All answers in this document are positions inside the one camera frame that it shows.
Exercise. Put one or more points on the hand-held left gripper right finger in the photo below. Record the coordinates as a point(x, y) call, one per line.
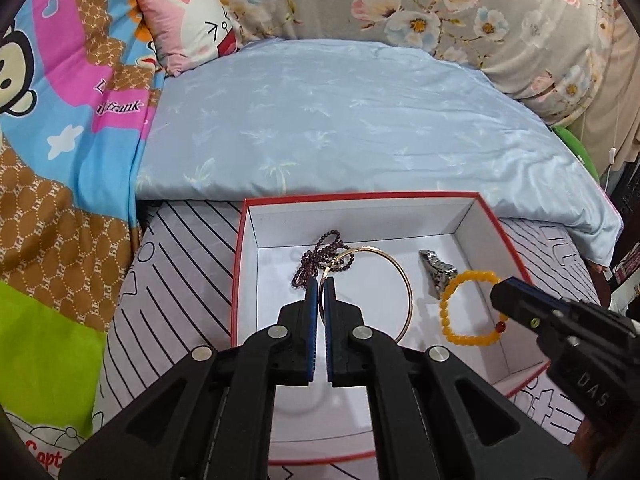
point(328, 320)

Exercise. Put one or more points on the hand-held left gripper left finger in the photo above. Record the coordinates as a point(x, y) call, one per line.
point(312, 320)

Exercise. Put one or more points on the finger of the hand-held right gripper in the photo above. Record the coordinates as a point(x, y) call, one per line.
point(520, 300)

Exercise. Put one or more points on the white box with red rim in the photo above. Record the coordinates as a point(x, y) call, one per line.
point(280, 320)

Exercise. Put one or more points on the gold bangle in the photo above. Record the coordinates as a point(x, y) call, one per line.
point(411, 305)

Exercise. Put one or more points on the silver metal watch band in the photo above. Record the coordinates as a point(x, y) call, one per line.
point(440, 272)

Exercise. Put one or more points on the green cloth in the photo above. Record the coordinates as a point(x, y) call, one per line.
point(580, 152)

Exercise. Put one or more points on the light blue quilt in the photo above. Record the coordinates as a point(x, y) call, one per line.
point(350, 125)

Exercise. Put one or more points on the beige curtain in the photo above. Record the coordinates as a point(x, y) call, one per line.
point(625, 110)

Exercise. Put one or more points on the colourful cartoon printed bedsheet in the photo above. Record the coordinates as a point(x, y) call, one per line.
point(65, 210)

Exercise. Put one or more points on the grey floral blanket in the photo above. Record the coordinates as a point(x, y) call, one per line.
point(450, 5)

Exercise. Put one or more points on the pink cartoon pillow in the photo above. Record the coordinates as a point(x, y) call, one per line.
point(190, 25)

